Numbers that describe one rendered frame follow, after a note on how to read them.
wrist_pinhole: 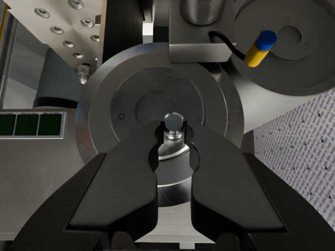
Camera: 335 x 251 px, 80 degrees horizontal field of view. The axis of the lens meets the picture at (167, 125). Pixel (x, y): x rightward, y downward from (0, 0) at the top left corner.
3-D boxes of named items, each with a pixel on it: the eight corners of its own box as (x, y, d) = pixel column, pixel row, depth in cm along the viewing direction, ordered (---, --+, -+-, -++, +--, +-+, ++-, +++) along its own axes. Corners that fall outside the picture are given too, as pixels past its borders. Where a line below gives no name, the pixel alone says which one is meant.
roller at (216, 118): (246, 75, 17) (200, 210, 15) (203, 131, 42) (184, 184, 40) (121, 34, 18) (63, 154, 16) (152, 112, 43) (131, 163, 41)
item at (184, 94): (163, 49, 17) (225, 116, 15) (164, 61, 19) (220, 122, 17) (89, 104, 16) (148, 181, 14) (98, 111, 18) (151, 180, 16)
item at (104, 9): (113, -83, 24) (102, 57, 20) (142, 40, 47) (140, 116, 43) (109, -82, 24) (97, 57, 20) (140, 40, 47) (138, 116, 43)
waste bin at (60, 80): (63, 70, 270) (57, 120, 256) (28, 46, 218) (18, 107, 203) (100, 66, 260) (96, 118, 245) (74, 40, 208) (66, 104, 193)
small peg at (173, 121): (187, 114, 13) (181, 136, 12) (185, 124, 15) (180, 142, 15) (165, 109, 13) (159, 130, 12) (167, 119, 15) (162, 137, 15)
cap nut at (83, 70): (88, 64, 52) (87, 80, 51) (94, 71, 56) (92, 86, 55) (75, 64, 52) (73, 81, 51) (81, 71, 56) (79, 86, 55)
